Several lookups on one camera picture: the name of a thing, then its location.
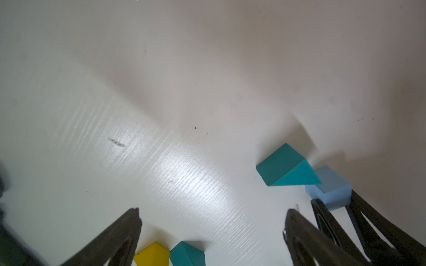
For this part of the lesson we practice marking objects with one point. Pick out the light blue cube block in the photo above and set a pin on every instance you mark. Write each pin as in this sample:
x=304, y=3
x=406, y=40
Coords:
x=334, y=190

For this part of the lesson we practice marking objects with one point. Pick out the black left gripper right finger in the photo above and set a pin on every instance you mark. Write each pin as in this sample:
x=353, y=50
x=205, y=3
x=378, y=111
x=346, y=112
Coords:
x=308, y=246

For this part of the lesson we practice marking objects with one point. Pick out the yellow triangle block red pattern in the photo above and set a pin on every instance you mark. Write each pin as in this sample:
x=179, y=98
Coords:
x=153, y=255

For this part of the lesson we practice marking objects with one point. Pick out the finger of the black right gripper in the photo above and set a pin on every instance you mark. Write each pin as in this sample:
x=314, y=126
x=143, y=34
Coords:
x=384, y=243
x=328, y=225

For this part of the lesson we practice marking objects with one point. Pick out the dark green pipe wrench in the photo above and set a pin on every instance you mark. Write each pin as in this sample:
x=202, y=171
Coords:
x=13, y=252

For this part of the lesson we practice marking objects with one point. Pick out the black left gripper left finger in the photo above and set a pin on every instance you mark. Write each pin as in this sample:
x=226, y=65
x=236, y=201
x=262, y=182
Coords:
x=115, y=246

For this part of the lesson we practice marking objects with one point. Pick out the teal triangular prism block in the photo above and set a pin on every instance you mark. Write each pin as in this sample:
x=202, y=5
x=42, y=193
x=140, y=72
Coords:
x=184, y=254
x=287, y=167

